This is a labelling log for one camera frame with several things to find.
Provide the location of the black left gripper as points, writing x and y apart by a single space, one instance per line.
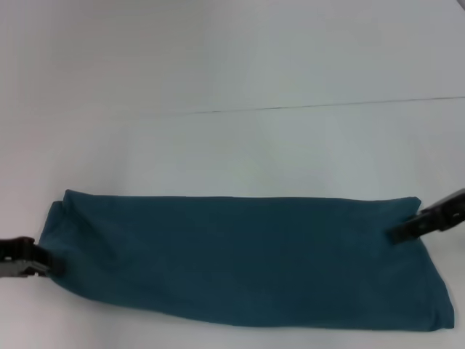
18 258

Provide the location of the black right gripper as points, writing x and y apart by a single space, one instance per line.
445 214

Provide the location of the teal blue shirt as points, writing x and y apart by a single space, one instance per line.
236 261

